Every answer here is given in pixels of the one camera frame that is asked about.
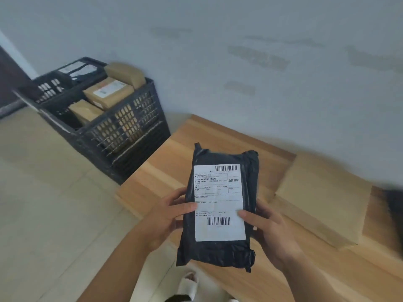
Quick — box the person's right hand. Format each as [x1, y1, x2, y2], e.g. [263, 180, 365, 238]
[238, 198, 305, 265]

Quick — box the person's left hand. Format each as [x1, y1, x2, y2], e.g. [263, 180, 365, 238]
[138, 187, 198, 253]

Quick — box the black mailer parcel white label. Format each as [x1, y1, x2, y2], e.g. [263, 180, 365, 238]
[175, 142, 259, 273]

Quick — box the person's right forearm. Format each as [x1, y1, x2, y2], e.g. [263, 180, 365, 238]
[277, 248, 373, 302]

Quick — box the person's left forearm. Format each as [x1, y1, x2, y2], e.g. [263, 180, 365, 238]
[77, 222, 164, 302]

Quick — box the flat cardboard box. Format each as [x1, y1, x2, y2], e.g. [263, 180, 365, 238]
[275, 153, 373, 251]

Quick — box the white slipper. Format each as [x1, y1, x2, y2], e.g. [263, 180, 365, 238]
[175, 271, 200, 302]

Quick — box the black plastic crate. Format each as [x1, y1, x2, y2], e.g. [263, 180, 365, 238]
[14, 57, 171, 185]

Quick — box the cardboard box with white label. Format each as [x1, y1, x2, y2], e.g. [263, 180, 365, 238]
[82, 77, 135, 111]

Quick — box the small brown cardboard box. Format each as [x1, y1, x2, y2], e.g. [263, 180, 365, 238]
[68, 99, 105, 126]

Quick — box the dark object at table edge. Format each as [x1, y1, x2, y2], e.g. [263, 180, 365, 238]
[385, 188, 403, 231]

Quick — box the plain brown cardboard box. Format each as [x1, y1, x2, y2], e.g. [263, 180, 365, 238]
[103, 62, 147, 90]

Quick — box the black parcel with labels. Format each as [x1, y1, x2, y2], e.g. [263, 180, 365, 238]
[58, 60, 99, 83]

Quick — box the dark brown door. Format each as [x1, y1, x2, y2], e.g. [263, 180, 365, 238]
[0, 44, 33, 111]

